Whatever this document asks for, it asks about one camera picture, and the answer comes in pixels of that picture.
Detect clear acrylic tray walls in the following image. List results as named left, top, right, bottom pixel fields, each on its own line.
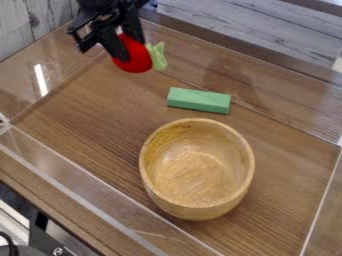
left=0, top=22, right=342, bottom=256

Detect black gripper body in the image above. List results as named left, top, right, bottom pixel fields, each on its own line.
left=67, top=0, right=149, bottom=53

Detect green rectangular block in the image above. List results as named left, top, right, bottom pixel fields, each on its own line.
left=167, top=87, right=231, bottom=114

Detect black cable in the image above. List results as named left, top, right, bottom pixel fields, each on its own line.
left=0, top=230, right=22, bottom=256

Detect red plush strawberry toy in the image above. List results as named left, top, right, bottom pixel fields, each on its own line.
left=113, top=33, right=169, bottom=73

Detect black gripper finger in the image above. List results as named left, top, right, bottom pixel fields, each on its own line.
left=99, top=28, right=130, bottom=62
left=122, top=10, right=146, bottom=44

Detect wooden bowl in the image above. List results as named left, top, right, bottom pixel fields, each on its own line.
left=139, top=118, right=255, bottom=221

